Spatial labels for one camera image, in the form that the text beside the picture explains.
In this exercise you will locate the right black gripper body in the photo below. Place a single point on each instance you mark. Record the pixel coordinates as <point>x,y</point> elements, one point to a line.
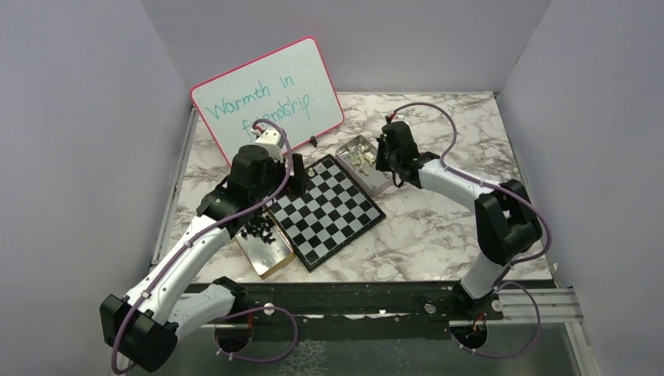
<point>386,161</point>

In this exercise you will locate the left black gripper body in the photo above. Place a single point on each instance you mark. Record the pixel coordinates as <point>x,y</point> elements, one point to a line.
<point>276,178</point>

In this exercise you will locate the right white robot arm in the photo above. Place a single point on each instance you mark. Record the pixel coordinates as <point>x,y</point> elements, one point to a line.
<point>506,225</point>

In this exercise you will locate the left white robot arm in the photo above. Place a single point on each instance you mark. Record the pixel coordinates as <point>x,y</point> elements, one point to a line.
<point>171,275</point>

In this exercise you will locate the silver tin with white pieces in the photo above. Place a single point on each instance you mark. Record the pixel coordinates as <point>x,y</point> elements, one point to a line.
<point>373,184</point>

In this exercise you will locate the pile of white chess pieces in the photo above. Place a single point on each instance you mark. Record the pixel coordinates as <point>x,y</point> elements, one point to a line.
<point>360,158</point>

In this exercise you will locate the pile of black chess pieces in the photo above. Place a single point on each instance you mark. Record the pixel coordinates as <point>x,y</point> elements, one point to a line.
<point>260,227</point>

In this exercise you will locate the gold tin with black pieces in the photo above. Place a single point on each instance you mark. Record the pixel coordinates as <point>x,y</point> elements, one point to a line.
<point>267,259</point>

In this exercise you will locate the black white chessboard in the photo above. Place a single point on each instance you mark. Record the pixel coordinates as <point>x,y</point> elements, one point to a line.
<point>332,212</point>

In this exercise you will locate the pink framed whiteboard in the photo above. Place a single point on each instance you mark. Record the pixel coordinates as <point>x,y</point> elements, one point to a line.
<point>291,87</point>

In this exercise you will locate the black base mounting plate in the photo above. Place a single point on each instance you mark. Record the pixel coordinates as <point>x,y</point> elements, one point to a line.
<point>327,312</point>

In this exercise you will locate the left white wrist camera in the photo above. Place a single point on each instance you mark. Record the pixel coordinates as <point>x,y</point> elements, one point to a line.
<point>272,141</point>

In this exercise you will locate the aluminium rail frame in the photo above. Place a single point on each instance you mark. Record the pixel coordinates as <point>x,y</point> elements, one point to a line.
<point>525,305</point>

